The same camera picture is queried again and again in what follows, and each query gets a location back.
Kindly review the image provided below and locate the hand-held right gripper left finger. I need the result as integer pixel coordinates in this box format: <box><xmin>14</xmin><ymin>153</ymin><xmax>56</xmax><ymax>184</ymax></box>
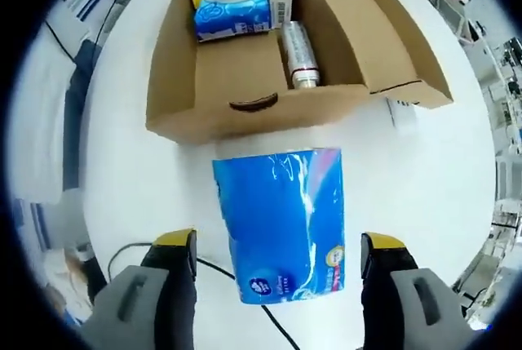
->
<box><xmin>79</xmin><ymin>228</ymin><xmax>199</xmax><ymax>350</ymax></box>

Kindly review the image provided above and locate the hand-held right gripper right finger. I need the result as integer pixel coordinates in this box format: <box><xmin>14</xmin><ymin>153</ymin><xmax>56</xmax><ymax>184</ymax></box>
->
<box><xmin>361</xmin><ymin>232</ymin><xmax>470</xmax><ymax>350</ymax></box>

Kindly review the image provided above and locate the light blue wet wipes pack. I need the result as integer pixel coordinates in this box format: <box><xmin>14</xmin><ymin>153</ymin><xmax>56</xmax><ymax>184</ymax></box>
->
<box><xmin>193</xmin><ymin>0</ymin><xmax>272</xmax><ymax>43</ymax></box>

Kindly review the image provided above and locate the blue soft tissue pack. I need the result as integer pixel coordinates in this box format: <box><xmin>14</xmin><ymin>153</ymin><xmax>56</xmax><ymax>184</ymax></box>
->
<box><xmin>210</xmin><ymin>147</ymin><xmax>347</xmax><ymax>306</ymax></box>

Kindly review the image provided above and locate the brown cardboard shoe box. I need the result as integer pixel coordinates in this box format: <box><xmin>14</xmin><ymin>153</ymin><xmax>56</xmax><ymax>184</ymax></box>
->
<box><xmin>145</xmin><ymin>0</ymin><xmax>455</xmax><ymax>147</ymax></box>

